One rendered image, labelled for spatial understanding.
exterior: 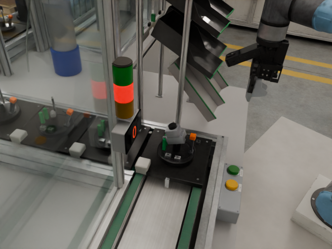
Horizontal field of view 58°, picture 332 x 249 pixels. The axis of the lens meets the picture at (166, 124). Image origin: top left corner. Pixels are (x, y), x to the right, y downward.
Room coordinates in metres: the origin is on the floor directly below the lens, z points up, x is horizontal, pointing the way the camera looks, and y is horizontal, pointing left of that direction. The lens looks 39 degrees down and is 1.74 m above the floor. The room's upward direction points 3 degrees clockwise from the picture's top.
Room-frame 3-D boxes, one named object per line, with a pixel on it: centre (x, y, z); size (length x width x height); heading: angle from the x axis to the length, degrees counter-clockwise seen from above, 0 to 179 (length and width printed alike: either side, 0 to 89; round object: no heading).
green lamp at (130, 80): (0.64, 0.11, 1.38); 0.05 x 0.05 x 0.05
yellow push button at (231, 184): (0.67, -0.24, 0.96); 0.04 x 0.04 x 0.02
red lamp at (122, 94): (0.64, 0.11, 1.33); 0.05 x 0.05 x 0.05
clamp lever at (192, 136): (0.79, -0.09, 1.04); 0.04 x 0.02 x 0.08; 77
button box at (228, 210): (0.67, -0.24, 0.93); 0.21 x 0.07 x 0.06; 167
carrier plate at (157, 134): (0.80, -0.04, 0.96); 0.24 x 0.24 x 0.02; 77
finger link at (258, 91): (0.78, -0.27, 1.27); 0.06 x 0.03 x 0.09; 77
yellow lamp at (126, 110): (0.64, 0.11, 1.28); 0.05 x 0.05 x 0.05
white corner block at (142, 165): (0.72, 0.07, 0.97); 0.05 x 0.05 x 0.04; 77
